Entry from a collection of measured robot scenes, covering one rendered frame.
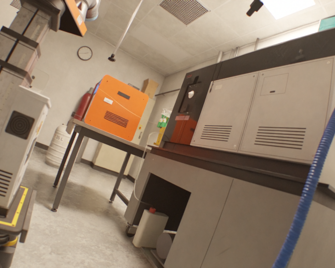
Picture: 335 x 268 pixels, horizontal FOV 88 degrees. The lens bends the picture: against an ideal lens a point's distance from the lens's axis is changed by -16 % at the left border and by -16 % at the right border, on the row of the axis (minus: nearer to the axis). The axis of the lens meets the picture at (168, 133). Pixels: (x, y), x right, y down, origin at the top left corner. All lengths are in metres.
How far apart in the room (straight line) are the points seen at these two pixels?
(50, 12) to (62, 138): 2.45
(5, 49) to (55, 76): 3.94
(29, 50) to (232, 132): 0.98
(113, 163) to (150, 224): 3.12
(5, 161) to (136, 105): 1.20
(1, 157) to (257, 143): 1.00
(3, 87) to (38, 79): 3.80
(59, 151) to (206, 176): 2.50
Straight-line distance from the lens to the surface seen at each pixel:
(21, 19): 0.92
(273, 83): 1.09
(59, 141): 3.18
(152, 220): 1.53
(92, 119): 1.62
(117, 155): 4.51
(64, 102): 4.69
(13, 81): 0.82
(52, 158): 3.22
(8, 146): 0.76
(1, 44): 0.88
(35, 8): 0.94
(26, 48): 0.86
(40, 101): 0.74
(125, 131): 1.68
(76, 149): 1.59
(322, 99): 0.93
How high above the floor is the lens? 0.64
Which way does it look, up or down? 8 degrees up
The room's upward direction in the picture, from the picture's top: 20 degrees clockwise
